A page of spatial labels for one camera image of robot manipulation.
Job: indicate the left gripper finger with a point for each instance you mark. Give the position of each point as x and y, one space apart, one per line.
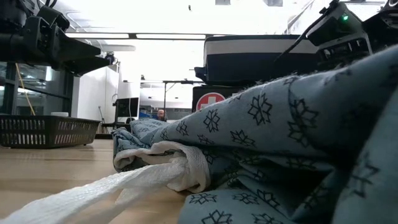
81 66
74 46

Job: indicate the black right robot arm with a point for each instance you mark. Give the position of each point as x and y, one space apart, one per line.
329 28

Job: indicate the black plastic slotted basket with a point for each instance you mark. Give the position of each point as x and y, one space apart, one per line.
40 133

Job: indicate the black computer monitor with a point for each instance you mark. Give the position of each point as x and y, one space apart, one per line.
126 107

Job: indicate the person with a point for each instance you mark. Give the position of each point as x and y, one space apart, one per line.
161 114

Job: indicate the black background desk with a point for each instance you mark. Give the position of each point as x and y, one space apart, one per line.
182 82

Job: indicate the black first aid kit pouch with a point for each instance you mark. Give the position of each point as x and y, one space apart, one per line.
210 101

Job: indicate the grey ceiling panel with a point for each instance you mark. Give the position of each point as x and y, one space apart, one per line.
273 2
222 2

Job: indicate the black first aid case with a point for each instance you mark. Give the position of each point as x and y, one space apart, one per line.
248 67

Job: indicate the teal patterned folded gown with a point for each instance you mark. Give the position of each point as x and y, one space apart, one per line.
264 140

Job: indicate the black round wall camera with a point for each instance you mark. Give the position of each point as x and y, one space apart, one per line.
110 56

